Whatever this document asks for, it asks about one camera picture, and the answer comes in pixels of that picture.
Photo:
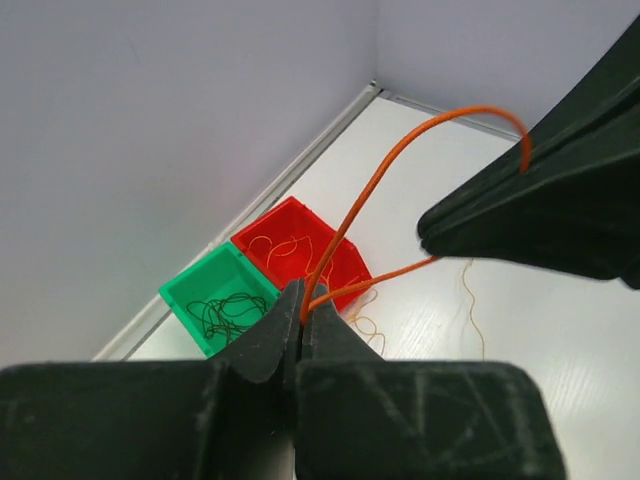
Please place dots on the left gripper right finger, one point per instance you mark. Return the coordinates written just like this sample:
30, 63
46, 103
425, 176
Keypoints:
359, 416

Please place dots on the red plastic bin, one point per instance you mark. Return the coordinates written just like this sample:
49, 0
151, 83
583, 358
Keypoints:
287, 242

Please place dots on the right green plastic bin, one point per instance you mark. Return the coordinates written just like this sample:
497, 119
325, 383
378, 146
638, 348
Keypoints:
219, 298

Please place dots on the aluminium table edge frame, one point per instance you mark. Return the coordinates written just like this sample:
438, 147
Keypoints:
417, 312

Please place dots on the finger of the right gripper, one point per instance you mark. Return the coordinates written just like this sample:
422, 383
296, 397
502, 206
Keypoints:
576, 208

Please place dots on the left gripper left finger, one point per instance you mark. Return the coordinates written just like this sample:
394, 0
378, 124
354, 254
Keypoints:
226, 417

